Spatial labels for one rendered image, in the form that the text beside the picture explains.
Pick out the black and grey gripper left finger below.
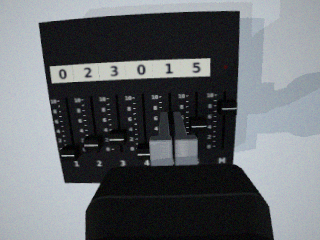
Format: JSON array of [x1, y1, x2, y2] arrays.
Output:
[[149, 112, 173, 166]]

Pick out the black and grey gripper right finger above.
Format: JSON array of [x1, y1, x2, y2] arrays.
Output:
[[170, 112, 198, 165]]

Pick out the black lighting desk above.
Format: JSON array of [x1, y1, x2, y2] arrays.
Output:
[[39, 11, 240, 183]]

